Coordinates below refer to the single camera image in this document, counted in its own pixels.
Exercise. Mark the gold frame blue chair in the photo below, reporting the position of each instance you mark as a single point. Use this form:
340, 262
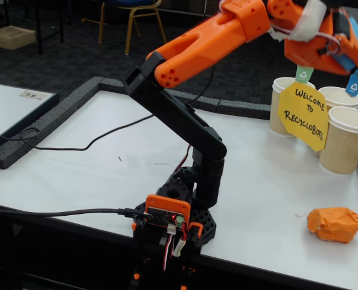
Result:
130, 2

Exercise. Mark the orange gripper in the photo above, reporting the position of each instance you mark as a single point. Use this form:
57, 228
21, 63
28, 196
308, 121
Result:
314, 55

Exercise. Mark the small paper sticker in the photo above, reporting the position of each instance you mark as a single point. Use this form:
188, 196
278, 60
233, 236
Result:
32, 95

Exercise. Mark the clear tape strip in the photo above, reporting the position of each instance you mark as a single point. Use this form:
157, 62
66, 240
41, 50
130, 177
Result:
132, 161

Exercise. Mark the yellow welcome paper sign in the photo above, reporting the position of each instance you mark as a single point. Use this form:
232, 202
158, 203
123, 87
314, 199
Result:
304, 133

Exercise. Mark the orange controller board mount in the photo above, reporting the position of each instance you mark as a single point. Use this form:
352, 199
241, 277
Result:
166, 205

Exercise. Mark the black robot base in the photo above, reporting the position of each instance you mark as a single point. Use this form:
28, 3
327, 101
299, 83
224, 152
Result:
206, 217

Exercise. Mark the black orange table clamp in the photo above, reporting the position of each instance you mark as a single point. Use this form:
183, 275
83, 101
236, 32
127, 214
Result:
136, 275
194, 232

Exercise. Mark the black metal table frame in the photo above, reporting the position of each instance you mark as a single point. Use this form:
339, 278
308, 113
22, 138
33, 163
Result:
39, 30

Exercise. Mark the brown cardboard box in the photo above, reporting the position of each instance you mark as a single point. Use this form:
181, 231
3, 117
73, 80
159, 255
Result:
11, 37

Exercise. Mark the green recycling bin label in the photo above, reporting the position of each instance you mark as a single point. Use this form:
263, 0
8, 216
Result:
304, 75

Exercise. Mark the ribbed beige paper cup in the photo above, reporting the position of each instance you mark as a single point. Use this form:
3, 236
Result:
338, 97
344, 148
276, 117

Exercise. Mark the orange and black robot arm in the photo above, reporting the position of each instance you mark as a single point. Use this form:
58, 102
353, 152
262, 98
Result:
203, 45

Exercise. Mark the blue recycling bin label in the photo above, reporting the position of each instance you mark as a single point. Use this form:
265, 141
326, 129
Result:
355, 86

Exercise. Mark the orange crumpled paper ball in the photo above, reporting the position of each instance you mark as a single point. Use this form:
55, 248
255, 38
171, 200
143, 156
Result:
335, 225

